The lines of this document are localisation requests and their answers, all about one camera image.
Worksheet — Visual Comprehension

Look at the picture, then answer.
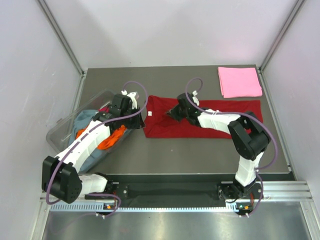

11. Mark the red t shirt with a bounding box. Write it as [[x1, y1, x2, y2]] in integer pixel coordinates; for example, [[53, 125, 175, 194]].
[[143, 95, 263, 139]]

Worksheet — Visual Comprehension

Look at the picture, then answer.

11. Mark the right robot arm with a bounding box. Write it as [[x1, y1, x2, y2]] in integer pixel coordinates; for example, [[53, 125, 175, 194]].
[[166, 93, 273, 199]]

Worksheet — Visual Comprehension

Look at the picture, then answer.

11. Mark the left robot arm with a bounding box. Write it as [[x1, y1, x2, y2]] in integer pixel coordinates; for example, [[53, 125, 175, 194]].
[[42, 90, 145, 205]]

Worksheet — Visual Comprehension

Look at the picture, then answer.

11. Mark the magenta t shirt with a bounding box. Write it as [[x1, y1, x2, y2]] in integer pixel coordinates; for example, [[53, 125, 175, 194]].
[[99, 106, 111, 113]]

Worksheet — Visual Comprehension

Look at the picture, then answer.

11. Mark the orange t shirt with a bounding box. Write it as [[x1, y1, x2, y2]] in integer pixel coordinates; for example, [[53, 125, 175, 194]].
[[74, 124, 127, 151]]

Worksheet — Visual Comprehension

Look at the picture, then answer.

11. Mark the grey blue t shirt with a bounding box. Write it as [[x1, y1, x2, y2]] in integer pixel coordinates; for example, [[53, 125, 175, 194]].
[[68, 109, 109, 173]]

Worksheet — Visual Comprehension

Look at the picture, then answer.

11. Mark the folded pink t shirt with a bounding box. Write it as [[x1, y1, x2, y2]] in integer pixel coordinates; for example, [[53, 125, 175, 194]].
[[217, 67, 263, 99]]

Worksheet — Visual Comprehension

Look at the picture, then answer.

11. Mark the clear plastic bin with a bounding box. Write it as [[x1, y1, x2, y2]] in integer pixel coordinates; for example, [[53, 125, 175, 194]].
[[46, 89, 132, 165]]

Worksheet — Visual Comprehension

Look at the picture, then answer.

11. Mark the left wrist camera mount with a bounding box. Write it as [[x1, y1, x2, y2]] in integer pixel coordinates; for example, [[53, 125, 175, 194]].
[[121, 90, 139, 109]]

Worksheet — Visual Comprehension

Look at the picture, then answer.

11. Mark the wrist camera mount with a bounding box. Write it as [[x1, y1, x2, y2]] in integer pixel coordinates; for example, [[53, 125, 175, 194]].
[[188, 90, 200, 107], [121, 90, 139, 109]]

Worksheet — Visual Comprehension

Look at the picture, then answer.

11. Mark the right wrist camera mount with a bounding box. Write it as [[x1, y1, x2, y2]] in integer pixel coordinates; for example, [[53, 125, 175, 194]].
[[188, 90, 200, 107]]

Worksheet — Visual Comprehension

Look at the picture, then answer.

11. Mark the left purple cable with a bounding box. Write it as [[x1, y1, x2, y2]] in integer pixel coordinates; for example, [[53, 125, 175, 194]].
[[46, 80, 150, 218]]

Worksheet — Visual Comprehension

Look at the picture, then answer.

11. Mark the purple cable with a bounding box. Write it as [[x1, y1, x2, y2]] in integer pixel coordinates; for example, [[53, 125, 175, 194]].
[[46, 80, 150, 218], [184, 77, 279, 217]]

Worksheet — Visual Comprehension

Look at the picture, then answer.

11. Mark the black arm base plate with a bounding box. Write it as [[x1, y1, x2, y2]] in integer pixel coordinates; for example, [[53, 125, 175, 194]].
[[85, 173, 262, 202]]

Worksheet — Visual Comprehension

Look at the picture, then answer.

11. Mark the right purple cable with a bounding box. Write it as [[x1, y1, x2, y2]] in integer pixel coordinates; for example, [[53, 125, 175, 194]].
[[184, 77, 279, 217]]

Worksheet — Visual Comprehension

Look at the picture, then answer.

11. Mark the left aluminium frame post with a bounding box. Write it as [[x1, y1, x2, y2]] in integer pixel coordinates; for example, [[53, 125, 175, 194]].
[[35, 0, 85, 76]]

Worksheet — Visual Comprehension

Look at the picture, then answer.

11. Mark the aluminium frame post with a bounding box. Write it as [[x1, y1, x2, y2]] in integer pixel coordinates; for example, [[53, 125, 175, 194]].
[[35, 0, 85, 76], [258, 0, 306, 73]]

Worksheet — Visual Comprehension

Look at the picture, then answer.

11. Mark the slotted cable duct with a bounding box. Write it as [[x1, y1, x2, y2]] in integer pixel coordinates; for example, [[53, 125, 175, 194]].
[[49, 201, 251, 213]]

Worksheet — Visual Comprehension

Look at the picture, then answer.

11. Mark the right aluminium frame post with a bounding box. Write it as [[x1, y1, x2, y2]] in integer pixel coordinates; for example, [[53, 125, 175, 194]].
[[258, 0, 306, 73]]

